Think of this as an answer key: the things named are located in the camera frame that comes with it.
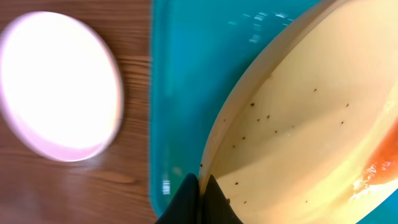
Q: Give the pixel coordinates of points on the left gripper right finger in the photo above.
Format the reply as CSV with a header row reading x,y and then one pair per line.
x,y
216,208

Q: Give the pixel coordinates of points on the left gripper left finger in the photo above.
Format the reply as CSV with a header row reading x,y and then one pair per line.
x,y
183,207

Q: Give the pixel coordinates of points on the teal plastic tray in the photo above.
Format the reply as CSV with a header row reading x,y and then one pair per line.
x,y
200,51

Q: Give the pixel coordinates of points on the white plate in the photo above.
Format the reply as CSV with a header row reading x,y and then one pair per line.
x,y
61,88

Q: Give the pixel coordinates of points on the yellow-green rimmed plate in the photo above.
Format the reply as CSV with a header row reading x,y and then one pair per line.
x,y
309,132

